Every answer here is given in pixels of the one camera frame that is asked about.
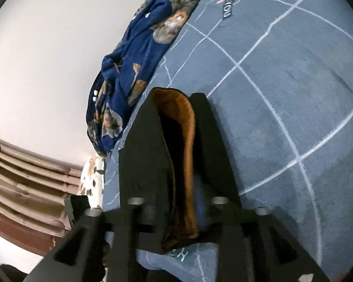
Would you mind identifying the black pants with orange lining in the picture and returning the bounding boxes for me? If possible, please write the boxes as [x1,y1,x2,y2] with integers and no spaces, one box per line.
[118,87,240,255]

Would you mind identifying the beige pleated curtain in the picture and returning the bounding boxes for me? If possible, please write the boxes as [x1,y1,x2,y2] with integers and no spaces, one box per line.
[0,140,82,256]

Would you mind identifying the dark blue dog-print blanket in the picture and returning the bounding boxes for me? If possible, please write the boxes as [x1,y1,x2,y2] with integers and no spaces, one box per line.
[86,0,200,157]

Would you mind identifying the blue grid-pattern bed sheet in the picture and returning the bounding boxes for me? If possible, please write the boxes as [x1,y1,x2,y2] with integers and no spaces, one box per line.
[101,0,353,282]

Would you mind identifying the white floral pillow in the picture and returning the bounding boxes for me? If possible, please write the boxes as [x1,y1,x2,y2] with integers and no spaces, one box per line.
[78,156,105,209]

